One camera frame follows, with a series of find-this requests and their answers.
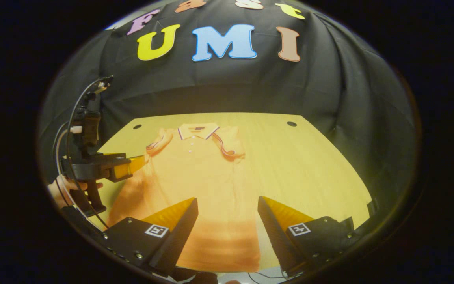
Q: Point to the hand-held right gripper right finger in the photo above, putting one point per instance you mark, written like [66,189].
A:
[274,236]

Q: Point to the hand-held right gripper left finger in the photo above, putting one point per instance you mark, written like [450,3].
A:
[179,236]

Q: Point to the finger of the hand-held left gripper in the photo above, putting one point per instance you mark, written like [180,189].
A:
[130,165]

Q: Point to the orange T-shirt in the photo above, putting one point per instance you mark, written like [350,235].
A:
[195,181]

